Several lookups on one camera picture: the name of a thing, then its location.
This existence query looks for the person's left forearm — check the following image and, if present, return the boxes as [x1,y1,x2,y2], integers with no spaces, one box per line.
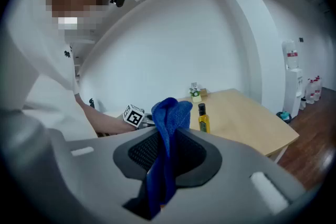
[75,93,137,137]

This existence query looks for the group of clear water jugs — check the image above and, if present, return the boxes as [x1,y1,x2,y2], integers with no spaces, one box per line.
[304,75,323,104]

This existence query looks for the small yellow oil bottle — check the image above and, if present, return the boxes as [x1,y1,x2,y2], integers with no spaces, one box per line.
[197,103,211,134]

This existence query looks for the potted flowers in cream pot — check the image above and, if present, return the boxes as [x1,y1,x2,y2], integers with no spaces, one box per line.
[189,86,202,103]

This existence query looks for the blue wiping cloth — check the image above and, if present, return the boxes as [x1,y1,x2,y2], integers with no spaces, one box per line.
[145,97,194,220]

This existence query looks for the black trash bin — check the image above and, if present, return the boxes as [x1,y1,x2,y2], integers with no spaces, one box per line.
[276,111,292,124]

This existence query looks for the person's white shirt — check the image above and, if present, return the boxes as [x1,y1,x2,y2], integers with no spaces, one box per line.
[0,0,98,145]

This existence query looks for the white water dispenser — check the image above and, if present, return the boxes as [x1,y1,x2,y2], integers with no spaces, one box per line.
[283,67,304,119]

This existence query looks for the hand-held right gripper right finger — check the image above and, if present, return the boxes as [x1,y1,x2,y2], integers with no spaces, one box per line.
[160,127,320,224]

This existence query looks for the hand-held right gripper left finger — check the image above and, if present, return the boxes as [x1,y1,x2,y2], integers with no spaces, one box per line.
[48,127,160,224]

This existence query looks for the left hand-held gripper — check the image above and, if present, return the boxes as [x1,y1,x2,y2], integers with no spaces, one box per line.
[122,103,156,131]

